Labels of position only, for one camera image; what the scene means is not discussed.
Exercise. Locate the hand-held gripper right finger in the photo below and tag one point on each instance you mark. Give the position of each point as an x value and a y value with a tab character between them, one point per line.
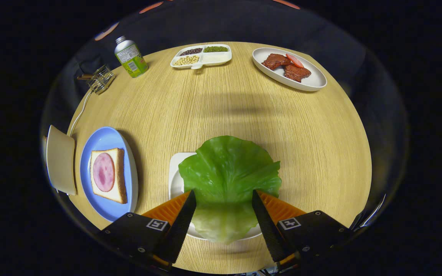
269	230

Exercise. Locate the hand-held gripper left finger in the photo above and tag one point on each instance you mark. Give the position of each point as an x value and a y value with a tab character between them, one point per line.
180	230

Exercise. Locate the green lettuce leaf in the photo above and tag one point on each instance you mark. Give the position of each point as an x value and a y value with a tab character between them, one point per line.
225	172

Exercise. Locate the white square plate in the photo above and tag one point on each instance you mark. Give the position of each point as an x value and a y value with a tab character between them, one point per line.
175	180

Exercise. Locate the white bread slice with crust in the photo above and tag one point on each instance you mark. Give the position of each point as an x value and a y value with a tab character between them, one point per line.
109	195

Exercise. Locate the pink ham slice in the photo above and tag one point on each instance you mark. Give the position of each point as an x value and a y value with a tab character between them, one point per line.
104	172

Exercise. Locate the blue round plate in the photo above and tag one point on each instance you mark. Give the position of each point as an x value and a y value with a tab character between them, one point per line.
106	136

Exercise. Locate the white toaster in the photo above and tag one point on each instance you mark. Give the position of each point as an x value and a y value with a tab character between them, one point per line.
60	161

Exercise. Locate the white oval plate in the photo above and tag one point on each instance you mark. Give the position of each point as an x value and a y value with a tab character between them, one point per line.
313	81

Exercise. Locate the brown meat piece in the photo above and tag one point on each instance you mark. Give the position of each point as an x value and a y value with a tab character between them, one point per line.
275	61
297	73

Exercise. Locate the pile of yellow soybeans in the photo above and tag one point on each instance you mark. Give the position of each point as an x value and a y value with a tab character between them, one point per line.
186	60

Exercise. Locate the pink sausage slice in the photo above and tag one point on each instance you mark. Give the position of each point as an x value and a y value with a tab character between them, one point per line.
294	60

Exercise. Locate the white divided dish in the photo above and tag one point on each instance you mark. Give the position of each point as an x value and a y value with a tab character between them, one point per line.
217	58

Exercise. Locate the silver bottle with green label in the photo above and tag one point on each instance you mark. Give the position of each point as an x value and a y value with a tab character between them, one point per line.
132	61

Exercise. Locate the pile of dark beans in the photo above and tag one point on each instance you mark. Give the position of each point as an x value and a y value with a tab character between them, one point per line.
191	51

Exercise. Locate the pile of green beans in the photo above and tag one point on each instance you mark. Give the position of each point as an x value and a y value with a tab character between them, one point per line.
215	49

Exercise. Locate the black backdrop cloth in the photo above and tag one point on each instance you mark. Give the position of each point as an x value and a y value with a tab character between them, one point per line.
244	23

